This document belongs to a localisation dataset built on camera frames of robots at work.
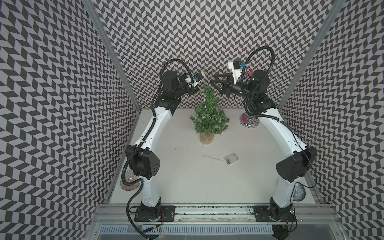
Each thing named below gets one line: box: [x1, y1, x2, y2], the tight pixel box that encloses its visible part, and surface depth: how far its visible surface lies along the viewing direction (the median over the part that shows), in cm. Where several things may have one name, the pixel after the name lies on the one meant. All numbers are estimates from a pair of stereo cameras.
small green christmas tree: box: [189, 85, 231, 145], surface depth 81 cm
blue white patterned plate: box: [291, 182, 306, 202], surface depth 78 cm
